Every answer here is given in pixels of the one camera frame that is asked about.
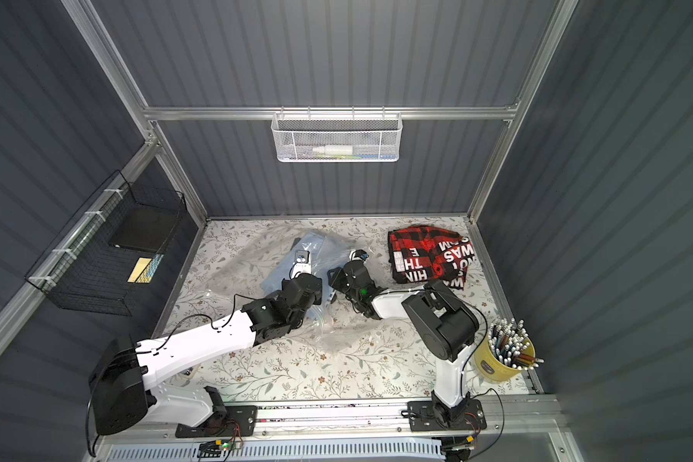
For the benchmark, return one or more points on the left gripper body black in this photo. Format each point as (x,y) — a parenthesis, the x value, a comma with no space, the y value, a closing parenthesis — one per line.
(303,283)

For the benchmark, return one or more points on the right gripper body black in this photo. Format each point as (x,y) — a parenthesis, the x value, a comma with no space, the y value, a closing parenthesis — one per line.
(343,274)

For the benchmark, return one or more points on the clear plastic vacuum bag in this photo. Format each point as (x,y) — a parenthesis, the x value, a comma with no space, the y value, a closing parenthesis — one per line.
(241,276)

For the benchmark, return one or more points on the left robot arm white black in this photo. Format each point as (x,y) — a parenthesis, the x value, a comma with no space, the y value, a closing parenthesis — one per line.
(129,386)

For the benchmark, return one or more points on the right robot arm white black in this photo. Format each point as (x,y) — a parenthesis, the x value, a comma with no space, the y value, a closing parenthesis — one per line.
(446,325)

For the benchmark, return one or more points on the light blue folded shirt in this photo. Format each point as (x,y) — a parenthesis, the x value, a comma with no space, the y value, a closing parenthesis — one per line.
(313,253)

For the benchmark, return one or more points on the white bottle in basket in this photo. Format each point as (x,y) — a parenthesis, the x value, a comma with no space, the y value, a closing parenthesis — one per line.
(338,152)

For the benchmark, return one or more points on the yellow notepad in basket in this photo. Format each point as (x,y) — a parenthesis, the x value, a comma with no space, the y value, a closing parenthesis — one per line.
(142,273)

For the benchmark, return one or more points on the black box in basket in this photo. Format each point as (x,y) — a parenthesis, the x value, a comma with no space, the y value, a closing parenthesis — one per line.
(144,229)

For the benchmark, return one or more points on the white vented panel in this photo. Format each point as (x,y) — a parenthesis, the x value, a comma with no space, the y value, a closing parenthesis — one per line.
(388,449)

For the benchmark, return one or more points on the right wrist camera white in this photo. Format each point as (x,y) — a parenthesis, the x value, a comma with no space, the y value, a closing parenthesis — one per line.
(359,255)

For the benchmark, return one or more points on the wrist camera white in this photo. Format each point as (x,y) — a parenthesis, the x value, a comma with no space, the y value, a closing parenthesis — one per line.
(302,264)
(359,255)

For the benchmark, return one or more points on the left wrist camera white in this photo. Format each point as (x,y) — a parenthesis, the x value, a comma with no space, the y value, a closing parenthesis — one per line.
(302,264)

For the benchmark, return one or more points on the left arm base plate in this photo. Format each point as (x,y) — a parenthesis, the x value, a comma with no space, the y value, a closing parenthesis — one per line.
(238,420)

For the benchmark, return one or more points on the white wire mesh basket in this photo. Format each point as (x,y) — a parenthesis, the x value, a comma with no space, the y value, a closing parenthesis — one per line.
(374,138)

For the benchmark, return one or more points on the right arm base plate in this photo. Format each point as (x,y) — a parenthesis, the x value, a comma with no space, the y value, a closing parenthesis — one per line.
(427,416)

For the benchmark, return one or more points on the black wire basket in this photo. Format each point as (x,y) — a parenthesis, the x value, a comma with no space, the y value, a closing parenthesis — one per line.
(84,273)

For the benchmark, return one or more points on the aluminium front rail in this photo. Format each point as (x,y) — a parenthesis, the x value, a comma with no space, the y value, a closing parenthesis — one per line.
(505,414)

